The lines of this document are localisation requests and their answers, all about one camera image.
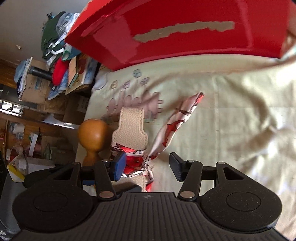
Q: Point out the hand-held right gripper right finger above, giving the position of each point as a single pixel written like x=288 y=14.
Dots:
x=177 y=168

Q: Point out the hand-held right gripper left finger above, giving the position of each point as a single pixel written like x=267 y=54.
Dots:
x=119 y=166

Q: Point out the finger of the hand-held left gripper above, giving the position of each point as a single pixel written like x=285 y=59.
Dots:
x=32 y=180

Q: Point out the red patterned silk scarf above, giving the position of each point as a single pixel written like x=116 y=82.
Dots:
x=171 y=127

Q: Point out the wooden gourd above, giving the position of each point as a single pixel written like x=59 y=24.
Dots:
x=92 y=134

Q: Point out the red cardboard box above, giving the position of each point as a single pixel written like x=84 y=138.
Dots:
x=185 y=41

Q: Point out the yellow white plastic bag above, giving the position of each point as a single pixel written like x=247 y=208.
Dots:
x=16 y=169

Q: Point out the cluttered wooden shelf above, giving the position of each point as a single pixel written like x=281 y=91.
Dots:
x=57 y=143

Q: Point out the small brown cardboard box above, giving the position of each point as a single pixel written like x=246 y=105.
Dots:
x=78 y=106

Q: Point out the yellow printed bed sheet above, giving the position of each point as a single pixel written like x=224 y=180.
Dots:
x=231 y=115

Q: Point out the picture book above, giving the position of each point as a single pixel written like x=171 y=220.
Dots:
x=79 y=74

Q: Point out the black cylinder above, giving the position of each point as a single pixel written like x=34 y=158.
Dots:
x=40 y=73

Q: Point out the red cloth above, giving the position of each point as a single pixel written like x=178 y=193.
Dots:
x=59 y=71

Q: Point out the pile of folded clothes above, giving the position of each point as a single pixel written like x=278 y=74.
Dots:
x=52 y=41

